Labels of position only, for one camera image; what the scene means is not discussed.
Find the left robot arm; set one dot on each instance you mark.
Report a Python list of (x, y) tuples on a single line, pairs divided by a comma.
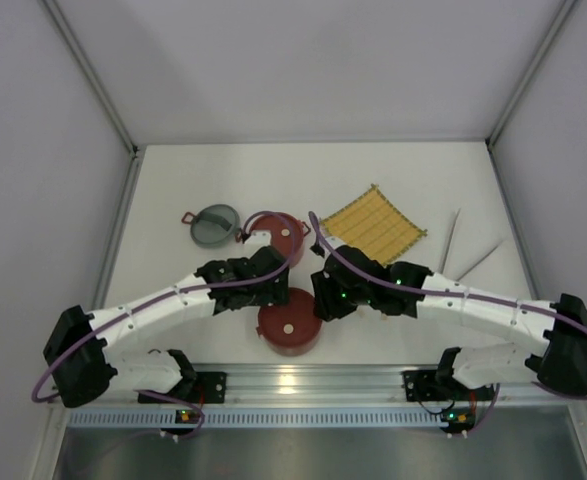
[(107, 351)]

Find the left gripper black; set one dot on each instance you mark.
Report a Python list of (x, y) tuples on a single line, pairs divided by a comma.
[(277, 288)]

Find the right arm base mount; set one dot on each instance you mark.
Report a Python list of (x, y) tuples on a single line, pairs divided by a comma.
[(425, 385)]

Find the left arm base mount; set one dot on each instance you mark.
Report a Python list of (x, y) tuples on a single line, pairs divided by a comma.
[(206, 388)]

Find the pink lunch box tier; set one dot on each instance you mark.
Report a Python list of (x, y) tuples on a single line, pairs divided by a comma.
[(294, 260)]

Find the metal tongs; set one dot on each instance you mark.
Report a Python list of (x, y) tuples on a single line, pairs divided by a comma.
[(447, 249)]

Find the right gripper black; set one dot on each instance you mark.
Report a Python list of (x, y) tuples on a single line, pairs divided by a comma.
[(320, 298)]

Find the bamboo woven mat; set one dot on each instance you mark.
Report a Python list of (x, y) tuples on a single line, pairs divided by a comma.
[(374, 225)]

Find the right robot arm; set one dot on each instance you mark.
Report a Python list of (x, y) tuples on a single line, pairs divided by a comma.
[(541, 342)]

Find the grey lunch box lid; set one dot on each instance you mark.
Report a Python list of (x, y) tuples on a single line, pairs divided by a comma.
[(214, 226)]

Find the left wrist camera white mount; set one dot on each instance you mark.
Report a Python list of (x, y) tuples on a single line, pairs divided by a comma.
[(258, 239)]

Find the perforated cable duct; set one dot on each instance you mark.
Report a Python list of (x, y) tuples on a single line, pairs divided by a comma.
[(226, 418)]

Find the aluminium mounting rail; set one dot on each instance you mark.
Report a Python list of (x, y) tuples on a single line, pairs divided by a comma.
[(323, 385)]

